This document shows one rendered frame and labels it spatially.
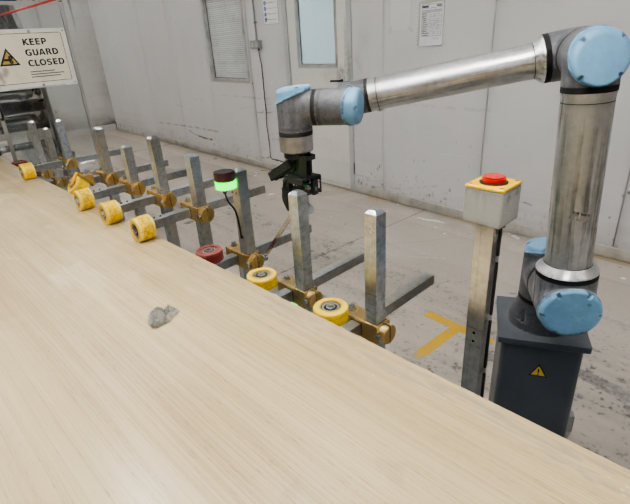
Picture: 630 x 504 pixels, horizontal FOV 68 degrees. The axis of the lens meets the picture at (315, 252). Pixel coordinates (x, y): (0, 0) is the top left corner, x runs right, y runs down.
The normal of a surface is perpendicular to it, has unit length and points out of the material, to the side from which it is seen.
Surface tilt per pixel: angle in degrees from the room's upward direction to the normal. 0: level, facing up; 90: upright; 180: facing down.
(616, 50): 83
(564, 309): 95
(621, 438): 0
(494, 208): 90
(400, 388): 0
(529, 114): 90
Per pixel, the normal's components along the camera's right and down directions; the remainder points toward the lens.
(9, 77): 0.70, 0.26
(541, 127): -0.75, 0.32
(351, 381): -0.06, -0.91
